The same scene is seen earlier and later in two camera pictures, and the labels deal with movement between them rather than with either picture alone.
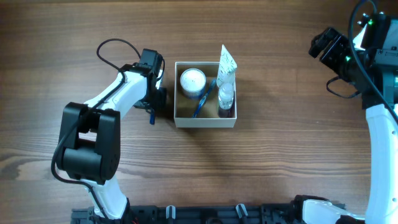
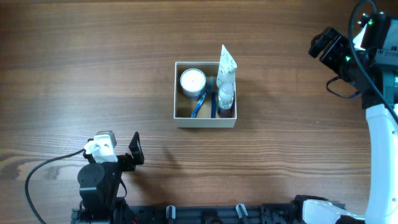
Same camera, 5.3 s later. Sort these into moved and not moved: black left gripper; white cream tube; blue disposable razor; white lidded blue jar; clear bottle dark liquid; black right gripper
Moved: black left gripper; blue disposable razor
Not moved: black right gripper; white lidded blue jar; clear bottle dark liquid; white cream tube
